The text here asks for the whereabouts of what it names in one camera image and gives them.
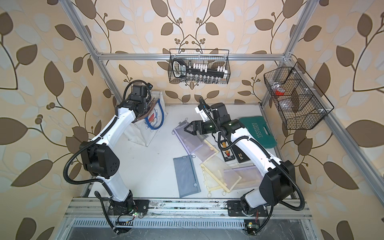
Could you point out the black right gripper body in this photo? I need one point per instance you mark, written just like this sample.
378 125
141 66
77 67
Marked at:
211 126

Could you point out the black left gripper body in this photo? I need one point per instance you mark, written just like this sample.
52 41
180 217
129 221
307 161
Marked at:
144 104

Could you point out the white canvas tote bag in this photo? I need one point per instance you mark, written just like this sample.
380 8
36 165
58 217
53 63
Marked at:
144 129

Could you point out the grey blue mesh pouch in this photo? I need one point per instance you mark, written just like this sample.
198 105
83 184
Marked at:
186 176

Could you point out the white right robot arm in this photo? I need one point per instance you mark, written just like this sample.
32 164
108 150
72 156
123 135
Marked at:
278 185

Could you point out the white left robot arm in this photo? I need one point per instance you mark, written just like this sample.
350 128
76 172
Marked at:
98 155

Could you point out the purple yellow trimmed pouch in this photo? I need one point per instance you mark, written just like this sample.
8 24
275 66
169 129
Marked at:
206 151

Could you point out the yellow trimmed mesh pouch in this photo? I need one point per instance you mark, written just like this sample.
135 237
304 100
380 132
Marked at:
219 176

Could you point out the black yellow battery pack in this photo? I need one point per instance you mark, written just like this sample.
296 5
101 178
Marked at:
235 153

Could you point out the green plastic tool case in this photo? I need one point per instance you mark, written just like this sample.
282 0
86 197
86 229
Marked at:
257 127

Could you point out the black socket tool set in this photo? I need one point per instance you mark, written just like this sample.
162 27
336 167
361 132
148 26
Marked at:
181 69

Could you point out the red item in basket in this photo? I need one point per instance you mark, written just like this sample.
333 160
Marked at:
279 91

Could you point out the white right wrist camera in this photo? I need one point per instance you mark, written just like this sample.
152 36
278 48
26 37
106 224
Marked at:
200 110

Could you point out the back wall wire basket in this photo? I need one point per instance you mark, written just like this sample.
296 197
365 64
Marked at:
214 58

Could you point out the wall wire basket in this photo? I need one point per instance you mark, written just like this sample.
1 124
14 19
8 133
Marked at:
214 58
304 104

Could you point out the right wall wire basket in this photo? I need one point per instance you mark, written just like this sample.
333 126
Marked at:
304 104

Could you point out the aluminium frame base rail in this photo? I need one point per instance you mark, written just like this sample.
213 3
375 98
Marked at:
163 213

